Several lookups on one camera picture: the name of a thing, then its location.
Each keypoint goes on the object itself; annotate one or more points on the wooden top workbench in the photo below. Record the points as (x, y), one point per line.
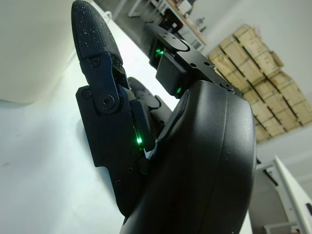
(192, 31)

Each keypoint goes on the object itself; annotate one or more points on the black equipment box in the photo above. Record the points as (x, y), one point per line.
(170, 19)

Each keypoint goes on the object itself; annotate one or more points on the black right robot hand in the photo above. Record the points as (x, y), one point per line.
(195, 158)

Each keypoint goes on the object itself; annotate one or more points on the cream white toaster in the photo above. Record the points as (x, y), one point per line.
(31, 48)

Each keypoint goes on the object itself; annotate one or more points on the white desk frame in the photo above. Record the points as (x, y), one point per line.
(290, 190)

